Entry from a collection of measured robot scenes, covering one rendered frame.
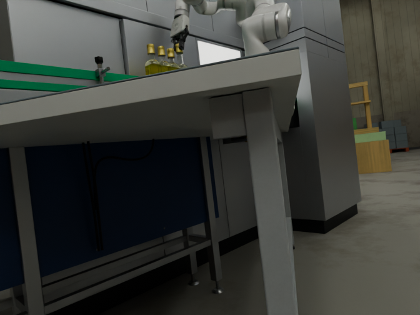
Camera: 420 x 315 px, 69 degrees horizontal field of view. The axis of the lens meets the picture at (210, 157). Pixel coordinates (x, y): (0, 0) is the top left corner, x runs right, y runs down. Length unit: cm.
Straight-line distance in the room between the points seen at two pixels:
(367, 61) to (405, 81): 137
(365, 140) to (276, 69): 545
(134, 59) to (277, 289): 133
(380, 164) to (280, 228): 545
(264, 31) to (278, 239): 88
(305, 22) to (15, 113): 202
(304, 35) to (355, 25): 1024
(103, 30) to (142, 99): 118
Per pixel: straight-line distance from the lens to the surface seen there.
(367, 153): 582
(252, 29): 120
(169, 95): 43
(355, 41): 1233
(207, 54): 196
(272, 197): 44
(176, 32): 165
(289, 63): 40
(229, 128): 44
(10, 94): 104
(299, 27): 231
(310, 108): 218
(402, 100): 1227
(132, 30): 165
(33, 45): 145
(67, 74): 113
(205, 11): 176
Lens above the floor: 63
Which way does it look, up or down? 1 degrees down
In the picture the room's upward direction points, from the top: 7 degrees counter-clockwise
